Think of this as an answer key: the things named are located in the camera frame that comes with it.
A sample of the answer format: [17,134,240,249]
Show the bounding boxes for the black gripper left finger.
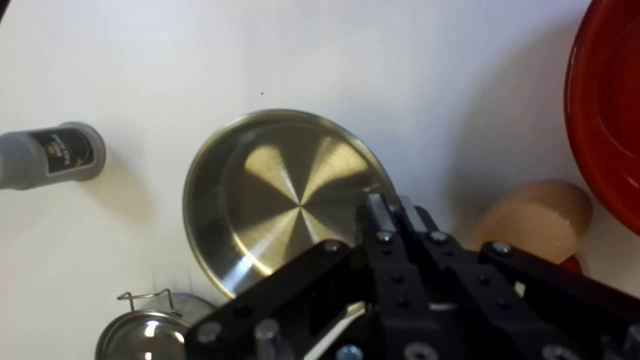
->
[183,191,409,360]

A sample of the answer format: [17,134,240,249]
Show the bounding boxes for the red utensil handle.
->
[557,254,588,276]

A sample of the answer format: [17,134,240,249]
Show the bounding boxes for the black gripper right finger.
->
[398,197,640,360]

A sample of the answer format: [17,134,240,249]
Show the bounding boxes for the small steel frying pan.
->
[179,109,398,301]

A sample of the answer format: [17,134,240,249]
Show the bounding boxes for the steel pot with lid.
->
[94,286,221,360]

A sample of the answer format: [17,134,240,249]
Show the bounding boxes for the small grey cup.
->
[0,121,108,192]

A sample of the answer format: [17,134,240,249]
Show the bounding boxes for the red plastic bowl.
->
[561,0,640,237]

